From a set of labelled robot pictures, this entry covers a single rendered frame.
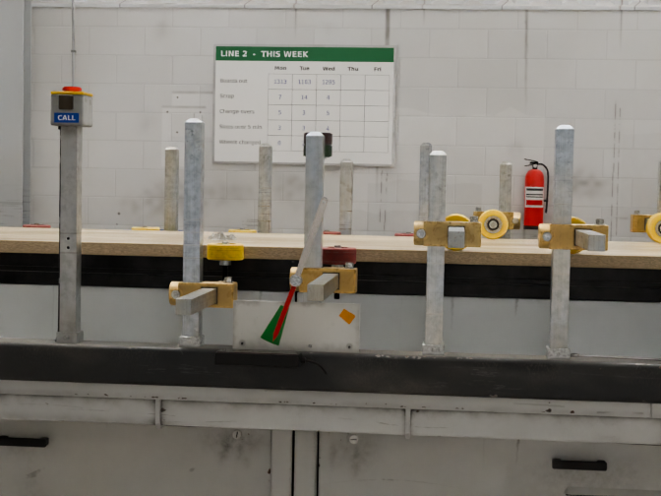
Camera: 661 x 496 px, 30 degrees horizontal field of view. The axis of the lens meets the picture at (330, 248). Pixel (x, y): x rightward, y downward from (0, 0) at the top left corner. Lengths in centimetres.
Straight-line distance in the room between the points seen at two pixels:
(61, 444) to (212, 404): 48
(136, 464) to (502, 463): 83
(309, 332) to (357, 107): 722
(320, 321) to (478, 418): 38
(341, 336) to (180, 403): 37
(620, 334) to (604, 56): 710
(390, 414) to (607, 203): 726
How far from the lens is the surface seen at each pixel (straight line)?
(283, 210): 974
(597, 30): 978
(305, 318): 251
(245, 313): 253
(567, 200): 250
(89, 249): 282
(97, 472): 293
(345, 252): 259
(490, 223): 334
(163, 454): 288
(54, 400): 269
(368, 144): 965
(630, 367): 252
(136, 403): 264
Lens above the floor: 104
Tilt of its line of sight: 3 degrees down
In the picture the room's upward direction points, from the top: 1 degrees clockwise
